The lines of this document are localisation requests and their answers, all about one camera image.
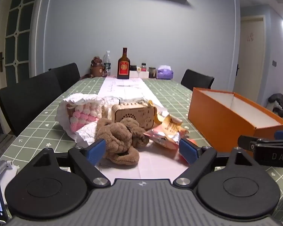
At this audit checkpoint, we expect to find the pink white crochet scrunchie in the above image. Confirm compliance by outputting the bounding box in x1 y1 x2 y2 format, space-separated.
66 103 102 132

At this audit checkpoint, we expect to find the white interior door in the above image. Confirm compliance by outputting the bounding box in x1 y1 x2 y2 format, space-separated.
234 15 266 102

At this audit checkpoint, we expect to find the dark glass jar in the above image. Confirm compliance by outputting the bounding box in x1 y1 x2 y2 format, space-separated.
148 67 156 79

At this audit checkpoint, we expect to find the brown liquor bottle red label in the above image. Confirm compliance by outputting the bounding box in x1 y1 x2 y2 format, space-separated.
117 47 130 79

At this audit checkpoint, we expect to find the wooden radio box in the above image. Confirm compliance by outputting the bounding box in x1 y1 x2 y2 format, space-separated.
111 103 157 130

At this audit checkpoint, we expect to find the brown plush toy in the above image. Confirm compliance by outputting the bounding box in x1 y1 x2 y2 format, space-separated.
95 117 149 166

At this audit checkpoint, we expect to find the white deer print runner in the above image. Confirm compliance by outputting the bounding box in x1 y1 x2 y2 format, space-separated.
96 78 188 183

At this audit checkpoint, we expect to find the white tissue paper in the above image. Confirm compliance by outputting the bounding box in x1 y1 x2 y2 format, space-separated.
55 93 120 147

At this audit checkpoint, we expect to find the black lidded jar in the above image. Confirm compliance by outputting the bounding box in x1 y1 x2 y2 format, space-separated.
130 65 137 71

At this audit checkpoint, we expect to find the brown bear figurine jar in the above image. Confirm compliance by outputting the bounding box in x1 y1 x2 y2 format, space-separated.
80 57 107 80

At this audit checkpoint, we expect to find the black chair far left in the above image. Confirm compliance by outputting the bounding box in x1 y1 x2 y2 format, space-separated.
49 62 81 92

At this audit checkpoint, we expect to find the clear plastic water bottle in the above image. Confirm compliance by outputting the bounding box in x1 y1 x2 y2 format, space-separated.
103 50 111 76

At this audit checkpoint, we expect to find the small red label jar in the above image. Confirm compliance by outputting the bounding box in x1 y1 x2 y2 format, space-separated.
141 63 147 71

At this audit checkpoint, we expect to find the black chair right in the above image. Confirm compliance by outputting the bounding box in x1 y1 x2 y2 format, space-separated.
180 69 215 91

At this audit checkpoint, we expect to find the purple tissue box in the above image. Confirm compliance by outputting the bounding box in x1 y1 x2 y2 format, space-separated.
156 65 174 80

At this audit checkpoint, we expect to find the white small box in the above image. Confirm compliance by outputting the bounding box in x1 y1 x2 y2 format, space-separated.
129 70 149 79

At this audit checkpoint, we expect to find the glass panel door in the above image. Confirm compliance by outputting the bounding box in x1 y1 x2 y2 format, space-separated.
0 0 36 87

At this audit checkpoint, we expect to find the orange snack wrapper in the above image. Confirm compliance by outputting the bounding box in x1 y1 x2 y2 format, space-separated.
144 101 190 150

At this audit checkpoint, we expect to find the orange cardboard box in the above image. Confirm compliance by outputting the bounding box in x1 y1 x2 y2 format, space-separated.
188 88 283 152

